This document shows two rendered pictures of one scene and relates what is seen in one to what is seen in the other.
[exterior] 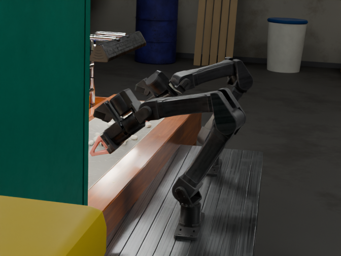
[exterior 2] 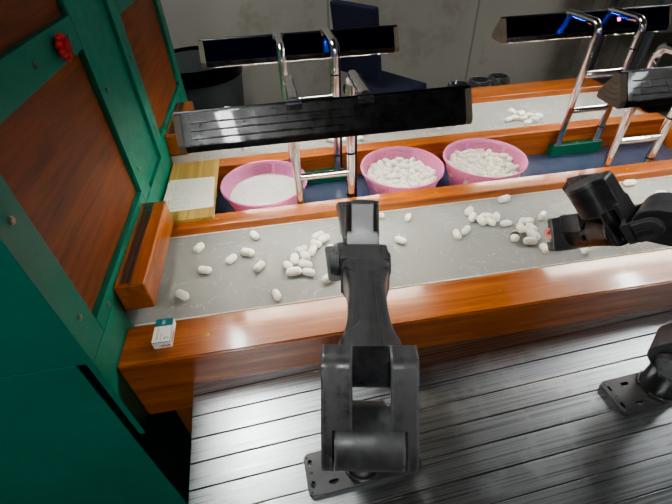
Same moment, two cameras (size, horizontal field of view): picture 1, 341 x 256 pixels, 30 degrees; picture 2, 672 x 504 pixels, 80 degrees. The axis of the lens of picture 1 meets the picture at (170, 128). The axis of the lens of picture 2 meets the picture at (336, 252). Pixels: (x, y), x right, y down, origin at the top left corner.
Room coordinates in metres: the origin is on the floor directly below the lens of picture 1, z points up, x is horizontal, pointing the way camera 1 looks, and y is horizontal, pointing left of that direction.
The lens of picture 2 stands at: (1.69, -0.33, 1.42)
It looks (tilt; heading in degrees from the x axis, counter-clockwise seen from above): 41 degrees down; 70
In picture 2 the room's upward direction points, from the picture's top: 2 degrees counter-clockwise
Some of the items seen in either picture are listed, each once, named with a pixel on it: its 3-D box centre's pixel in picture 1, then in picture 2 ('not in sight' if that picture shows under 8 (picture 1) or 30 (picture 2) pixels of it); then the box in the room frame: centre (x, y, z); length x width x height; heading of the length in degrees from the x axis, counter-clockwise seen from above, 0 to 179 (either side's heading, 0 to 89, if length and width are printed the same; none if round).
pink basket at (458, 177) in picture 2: not in sight; (481, 169); (2.57, 0.61, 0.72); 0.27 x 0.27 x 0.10
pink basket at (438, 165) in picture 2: not in sight; (400, 178); (2.29, 0.67, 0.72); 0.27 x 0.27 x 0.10
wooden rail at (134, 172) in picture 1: (143, 169); (531, 306); (2.34, 0.10, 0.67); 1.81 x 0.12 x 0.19; 168
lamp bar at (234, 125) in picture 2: not in sight; (327, 115); (1.97, 0.45, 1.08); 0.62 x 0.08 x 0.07; 168
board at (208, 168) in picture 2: not in sight; (191, 189); (1.65, 0.81, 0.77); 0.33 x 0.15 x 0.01; 78
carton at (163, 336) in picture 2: not in sight; (164, 332); (1.53, 0.27, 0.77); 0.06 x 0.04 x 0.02; 78
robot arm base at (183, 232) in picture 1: (190, 214); (362, 453); (1.82, -0.07, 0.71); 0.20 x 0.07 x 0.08; 171
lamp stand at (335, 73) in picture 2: not in sight; (309, 109); (2.08, 0.92, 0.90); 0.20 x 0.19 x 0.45; 168
